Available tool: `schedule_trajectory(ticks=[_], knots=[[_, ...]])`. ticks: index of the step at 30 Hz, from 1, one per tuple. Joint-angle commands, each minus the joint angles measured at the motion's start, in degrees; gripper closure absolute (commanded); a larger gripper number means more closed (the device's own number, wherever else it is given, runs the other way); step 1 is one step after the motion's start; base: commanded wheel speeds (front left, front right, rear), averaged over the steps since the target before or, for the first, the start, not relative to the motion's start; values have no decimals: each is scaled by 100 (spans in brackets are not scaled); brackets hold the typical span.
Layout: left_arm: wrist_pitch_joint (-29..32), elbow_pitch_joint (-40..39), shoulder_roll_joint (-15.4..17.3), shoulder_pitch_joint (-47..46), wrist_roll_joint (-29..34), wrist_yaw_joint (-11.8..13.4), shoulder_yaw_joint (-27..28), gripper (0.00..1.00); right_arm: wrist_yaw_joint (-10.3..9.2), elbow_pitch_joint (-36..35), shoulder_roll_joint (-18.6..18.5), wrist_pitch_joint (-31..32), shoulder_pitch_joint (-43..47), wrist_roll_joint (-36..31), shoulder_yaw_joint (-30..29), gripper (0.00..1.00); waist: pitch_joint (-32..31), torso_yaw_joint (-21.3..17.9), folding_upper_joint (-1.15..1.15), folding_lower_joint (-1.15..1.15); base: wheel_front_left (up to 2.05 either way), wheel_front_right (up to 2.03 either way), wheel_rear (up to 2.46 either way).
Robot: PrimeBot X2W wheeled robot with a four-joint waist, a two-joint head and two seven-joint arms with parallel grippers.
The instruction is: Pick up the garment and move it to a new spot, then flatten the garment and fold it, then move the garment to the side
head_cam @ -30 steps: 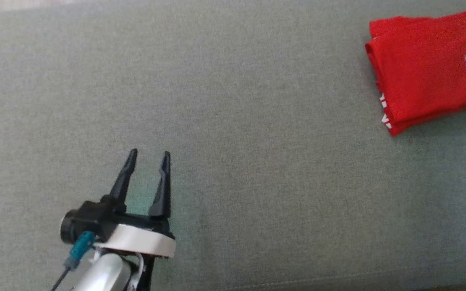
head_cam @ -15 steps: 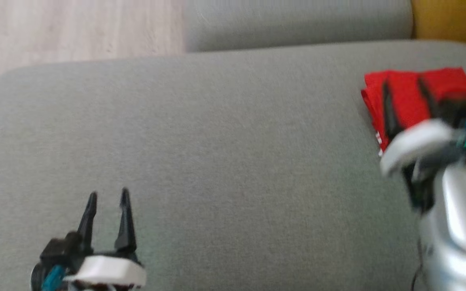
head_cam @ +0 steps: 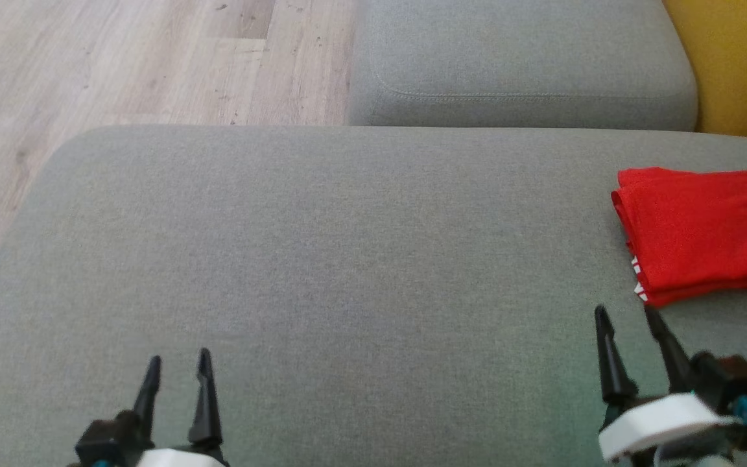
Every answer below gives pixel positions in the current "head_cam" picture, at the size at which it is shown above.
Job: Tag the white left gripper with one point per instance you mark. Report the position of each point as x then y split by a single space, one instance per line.
179 459

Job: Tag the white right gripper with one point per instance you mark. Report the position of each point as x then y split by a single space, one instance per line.
659 421

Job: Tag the large grey sofa chaise cushion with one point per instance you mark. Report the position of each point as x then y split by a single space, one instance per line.
347 272

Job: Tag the large yellow sofa back cushion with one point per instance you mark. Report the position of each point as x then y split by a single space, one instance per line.
736 65

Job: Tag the grey sofa seat cushion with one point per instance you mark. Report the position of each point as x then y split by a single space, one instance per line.
522 58

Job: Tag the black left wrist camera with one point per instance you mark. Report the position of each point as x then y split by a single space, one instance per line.
111 441

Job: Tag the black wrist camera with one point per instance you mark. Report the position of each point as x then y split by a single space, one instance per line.
111 441
730 383

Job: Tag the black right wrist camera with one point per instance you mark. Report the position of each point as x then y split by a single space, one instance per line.
730 383

